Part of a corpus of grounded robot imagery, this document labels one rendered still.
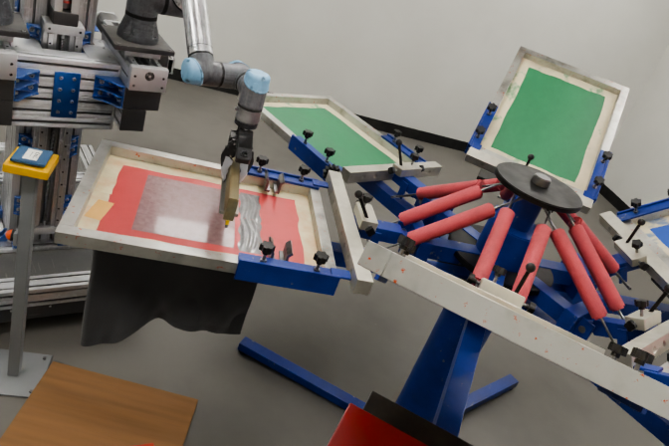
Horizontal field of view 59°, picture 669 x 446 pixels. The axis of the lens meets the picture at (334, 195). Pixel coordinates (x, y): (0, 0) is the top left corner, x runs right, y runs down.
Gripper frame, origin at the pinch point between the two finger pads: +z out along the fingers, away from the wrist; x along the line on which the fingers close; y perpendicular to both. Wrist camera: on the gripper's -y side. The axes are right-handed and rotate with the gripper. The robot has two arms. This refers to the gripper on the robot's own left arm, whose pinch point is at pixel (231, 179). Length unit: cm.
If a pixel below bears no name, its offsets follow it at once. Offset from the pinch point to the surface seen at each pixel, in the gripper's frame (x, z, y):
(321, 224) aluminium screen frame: -32.8, 9.9, 0.6
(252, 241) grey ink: -9.7, 12.7, -12.9
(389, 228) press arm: -56, 5, -2
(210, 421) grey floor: -16, 109, -2
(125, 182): 31.7, 13.6, 8.5
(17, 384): 58, 108, 5
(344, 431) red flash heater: -23, -2, -93
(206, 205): 5.4, 13.5, 4.1
